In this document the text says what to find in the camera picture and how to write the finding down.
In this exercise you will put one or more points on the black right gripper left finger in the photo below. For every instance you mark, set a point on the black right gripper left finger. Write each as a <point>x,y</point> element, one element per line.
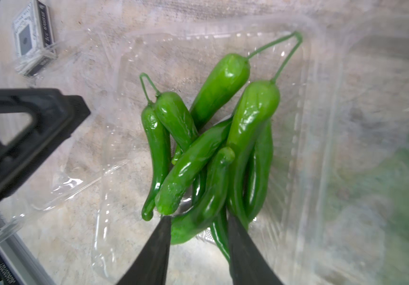
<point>151,265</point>

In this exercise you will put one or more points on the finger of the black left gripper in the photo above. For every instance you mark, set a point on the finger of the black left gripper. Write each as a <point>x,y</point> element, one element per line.
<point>22,142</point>

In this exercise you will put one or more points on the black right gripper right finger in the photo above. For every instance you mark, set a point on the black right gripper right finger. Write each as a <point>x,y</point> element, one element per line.
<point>247,265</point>

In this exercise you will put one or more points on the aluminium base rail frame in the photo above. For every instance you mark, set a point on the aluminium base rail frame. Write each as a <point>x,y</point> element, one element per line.
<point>17,264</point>

